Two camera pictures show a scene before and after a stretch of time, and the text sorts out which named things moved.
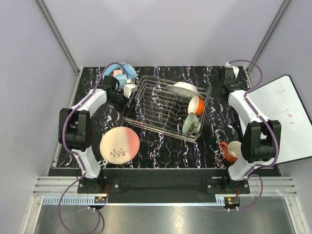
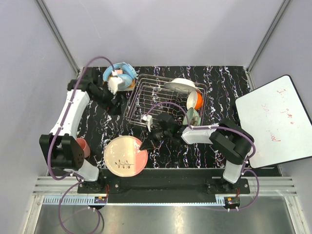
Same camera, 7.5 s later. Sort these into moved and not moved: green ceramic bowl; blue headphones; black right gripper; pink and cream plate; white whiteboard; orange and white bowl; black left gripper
Moved: orange and white bowl; pink and cream plate; black right gripper; green ceramic bowl; black left gripper
Not moved: white whiteboard; blue headphones
